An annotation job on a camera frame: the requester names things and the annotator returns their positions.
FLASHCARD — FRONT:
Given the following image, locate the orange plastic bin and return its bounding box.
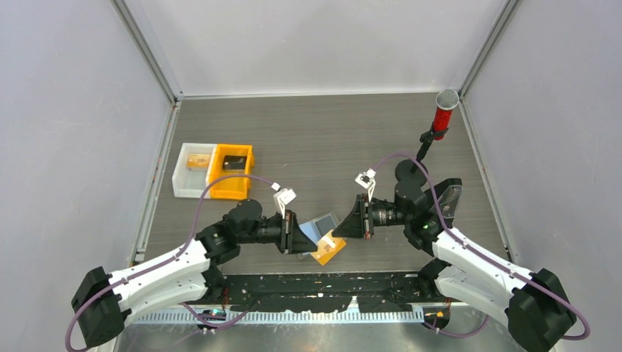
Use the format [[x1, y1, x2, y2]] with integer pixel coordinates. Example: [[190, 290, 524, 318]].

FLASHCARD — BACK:
[[208, 144, 255, 200]]

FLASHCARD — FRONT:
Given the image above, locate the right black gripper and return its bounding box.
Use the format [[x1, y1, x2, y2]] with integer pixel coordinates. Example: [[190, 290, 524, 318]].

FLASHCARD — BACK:
[[333, 194, 411, 240]]

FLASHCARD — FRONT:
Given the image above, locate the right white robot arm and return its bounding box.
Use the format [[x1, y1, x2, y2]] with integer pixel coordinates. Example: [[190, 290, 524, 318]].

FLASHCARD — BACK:
[[333, 169, 577, 351]]

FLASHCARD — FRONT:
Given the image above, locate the slotted metal rail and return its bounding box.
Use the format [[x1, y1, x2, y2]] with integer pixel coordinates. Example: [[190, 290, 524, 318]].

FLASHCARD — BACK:
[[135, 307, 425, 325]]

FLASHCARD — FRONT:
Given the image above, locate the white plastic bin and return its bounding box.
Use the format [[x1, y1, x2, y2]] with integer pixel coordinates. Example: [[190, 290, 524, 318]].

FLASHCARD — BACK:
[[172, 142, 217, 199]]

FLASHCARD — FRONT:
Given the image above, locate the blue grey card holder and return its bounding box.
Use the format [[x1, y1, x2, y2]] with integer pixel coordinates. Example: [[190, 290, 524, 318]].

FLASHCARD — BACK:
[[300, 213, 338, 243]]

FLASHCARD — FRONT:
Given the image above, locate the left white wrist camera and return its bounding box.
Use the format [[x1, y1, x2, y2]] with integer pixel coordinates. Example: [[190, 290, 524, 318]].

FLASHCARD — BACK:
[[271, 183, 297, 218]]

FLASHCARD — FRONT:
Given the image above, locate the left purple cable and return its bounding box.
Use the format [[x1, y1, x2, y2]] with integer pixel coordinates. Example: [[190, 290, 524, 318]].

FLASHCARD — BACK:
[[64, 175, 282, 352]]

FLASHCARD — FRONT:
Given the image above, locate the tan card in white bin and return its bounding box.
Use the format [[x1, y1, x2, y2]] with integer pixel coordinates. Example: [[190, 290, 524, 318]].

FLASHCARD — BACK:
[[186, 153, 211, 169]]

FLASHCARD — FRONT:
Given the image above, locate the black stand with clear plate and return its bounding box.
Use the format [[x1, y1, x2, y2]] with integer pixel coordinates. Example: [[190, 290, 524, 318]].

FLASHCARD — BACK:
[[425, 177, 463, 227]]

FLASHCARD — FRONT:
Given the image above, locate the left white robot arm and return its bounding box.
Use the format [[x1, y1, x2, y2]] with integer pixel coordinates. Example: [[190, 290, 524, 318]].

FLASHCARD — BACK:
[[65, 199, 317, 351]]

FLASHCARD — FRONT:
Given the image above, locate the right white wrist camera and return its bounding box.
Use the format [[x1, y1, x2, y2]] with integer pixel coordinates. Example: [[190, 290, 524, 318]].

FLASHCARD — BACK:
[[355, 168, 376, 201]]

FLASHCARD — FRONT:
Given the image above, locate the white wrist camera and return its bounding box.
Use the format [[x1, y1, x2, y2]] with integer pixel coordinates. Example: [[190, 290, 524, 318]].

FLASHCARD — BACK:
[[271, 183, 297, 218], [355, 168, 376, 201]]

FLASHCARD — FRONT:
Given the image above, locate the black card in orange bin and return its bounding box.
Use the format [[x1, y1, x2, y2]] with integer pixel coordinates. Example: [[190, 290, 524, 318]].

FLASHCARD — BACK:
[[222, 155, 247, 172]]

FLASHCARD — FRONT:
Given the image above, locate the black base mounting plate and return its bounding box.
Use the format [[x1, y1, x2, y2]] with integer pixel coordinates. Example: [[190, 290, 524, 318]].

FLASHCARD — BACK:
[[192, 271, 447, 313]]

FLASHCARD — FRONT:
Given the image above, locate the red microphone on black stand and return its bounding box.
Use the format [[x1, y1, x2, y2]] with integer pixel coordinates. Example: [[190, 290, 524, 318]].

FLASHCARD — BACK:
[[395, 89, 459, 185]]

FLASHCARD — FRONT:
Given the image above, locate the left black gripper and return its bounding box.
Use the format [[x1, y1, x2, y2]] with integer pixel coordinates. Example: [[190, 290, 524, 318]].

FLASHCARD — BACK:
[[238, 209, 318, 254]]

